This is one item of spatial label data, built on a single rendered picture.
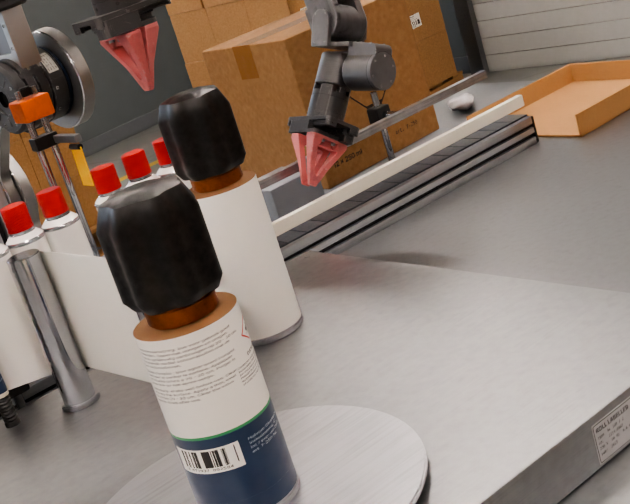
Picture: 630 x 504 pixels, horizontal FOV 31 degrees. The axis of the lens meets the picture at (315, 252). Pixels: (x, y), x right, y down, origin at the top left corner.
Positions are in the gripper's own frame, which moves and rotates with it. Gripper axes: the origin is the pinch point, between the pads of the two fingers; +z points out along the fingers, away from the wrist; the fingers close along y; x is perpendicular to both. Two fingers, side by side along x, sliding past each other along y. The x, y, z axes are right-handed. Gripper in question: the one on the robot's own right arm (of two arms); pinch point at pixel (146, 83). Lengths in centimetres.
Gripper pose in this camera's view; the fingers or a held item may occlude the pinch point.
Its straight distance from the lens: 137.5
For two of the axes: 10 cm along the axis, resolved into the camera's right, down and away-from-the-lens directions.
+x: -6.2, -0.5, 7.9
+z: 3.0, 9.1, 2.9
